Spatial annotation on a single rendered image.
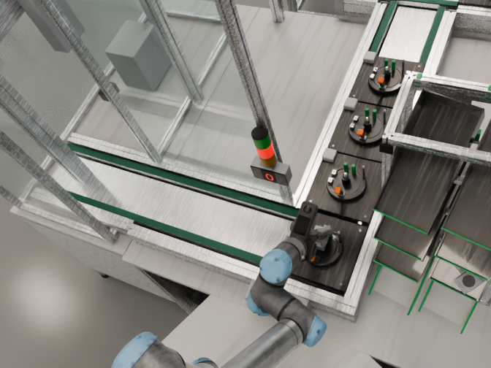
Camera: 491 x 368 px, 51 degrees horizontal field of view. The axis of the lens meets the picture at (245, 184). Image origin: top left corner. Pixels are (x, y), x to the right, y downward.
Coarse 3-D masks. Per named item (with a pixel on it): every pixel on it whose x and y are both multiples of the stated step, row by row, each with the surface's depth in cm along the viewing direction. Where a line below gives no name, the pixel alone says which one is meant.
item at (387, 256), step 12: (456, 192) 137; (444, 216) 137; (384, 252) 143; (396, 252) 142; (432, 252) 136; (384, 264) 142; (396, 264) 141; (408, 264) 140; (420, 264) 138; (408, 276) 139; (420, 276) 136
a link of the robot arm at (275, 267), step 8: (280, 248) 130; (288, 248) 131; (296, 248) 133; (264, 256) 127; (272, 256) 126; (280, 256) 126; (288, 256) 128; (296, 256) 131; (264, 264) 127; (272, 264) 126; (280, 264) 125; (288, 264) 127; (296, 264) 132; (264, 272) 127; (272, 272) 126; (280, 272) 125; (288, 272) 127; (272, 280) 127; (280, 280) 127
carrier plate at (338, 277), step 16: (320, 224) 177; (336, 224) 176; (352, 224) 174; (352, 240) 171; (352, 256) 169; (304, 272) 170; (320, 272) 168; (336, 272) 167; (352, 272) 168; (336, 288) 165
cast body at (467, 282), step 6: (462, 276) 129; (468, 276) 128; (474, 276) 128; (456, 282) 132; (462, 282) 129; (468, 282) 128; (474, 282) 127; (480, 282) 127; (462, 288) 132; (468, 288) 128
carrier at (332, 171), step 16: (336, 160) 188; (352, 160) 187; (320, 176) 186; (336, 176) 183; (352, 176) 181; (368, 176) 182; (320, 192) 183; (352, 192) 178; (368, 192) 179; (320, 208) 180; (336, 208) 179; (352, 208) 177; (368, 208) 176; (368, 224) 174
